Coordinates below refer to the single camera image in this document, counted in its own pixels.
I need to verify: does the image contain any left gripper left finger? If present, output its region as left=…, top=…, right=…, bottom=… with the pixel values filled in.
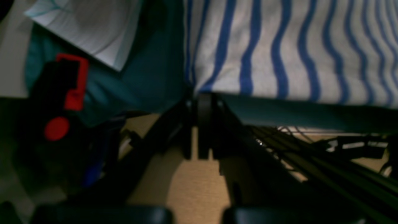
left=72, top=98, right=196, bottom=206

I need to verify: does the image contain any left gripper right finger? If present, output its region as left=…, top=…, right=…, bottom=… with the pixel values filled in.
left=199, top=93, right=299, bottom=207

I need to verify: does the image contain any blue white striped T-shirt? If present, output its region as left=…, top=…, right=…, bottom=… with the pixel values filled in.
left=183, top=0, right=398, bottom=109

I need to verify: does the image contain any teal table cloth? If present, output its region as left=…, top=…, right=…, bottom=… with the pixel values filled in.
left=25, top=0, right=397, bottom=133

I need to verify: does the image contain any blue black bar clamp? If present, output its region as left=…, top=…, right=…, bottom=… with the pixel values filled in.
left=81, top=117, right=126, bottom=188

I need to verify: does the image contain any black orange clamp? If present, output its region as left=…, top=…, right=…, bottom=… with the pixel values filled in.
left=16, top=53, right=90, bottom=186

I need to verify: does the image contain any white printed paper sheet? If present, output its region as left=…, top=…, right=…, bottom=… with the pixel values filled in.
left=24, top=0, right=143, bottom=72

